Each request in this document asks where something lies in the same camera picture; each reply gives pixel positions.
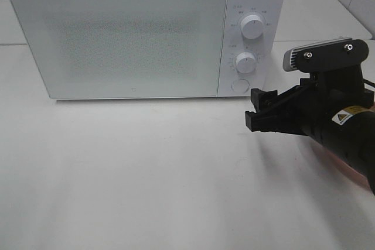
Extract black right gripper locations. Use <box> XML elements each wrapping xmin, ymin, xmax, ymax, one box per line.
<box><xmin>245</xmin><ymin>70</ymin><xmax>374</xmax><ymax>137</ymax></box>

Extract round white door button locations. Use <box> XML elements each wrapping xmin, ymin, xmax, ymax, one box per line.
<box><xmin>231</xmin><ymin>79</ymin><xmax>250</xmax><ymax>94</ymax></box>

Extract pink round plate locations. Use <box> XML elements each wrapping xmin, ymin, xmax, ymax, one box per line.
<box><xmin>311</xmin><ymin>105</ymin><xmax>374</xmax><ymax>192</ymax></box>

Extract white microwave door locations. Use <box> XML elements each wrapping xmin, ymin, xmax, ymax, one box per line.
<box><xmin>11</xmin><ymin>0</ymin><xmax>226</xmax><ymax>100</ymax></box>

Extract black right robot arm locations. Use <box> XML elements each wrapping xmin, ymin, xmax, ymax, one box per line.
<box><xmin>245</xmin><ymin>73</ymin><xmax>374</xmax><ymax>190</ymax></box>

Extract lower white dial knob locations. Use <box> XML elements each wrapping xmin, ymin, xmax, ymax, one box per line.
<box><xmin>235</xmin><ymin>52</ymin><xmax>257</xmax><ymax>74</ymax></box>

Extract white dial knob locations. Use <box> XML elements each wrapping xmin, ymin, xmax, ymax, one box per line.
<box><xmin>235</xmin><ymin>52</ymin><xmax>257</xmax><ymax>74</ymax></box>
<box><xmin>240</xmin><ymin>13</ymin><xmax>265</xmax><ymax>39</ymax></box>

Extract upper white dial knob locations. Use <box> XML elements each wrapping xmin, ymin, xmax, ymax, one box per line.
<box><xmin>240</xmin><ymin>13</ymin><xmax>265</xmax><ymax>39</ymax></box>

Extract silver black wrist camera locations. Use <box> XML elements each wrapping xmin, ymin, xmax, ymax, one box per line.
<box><xmin>282</xmin><ymin>37</ymin><xmax>369</xmax><ymax>73</ymax></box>

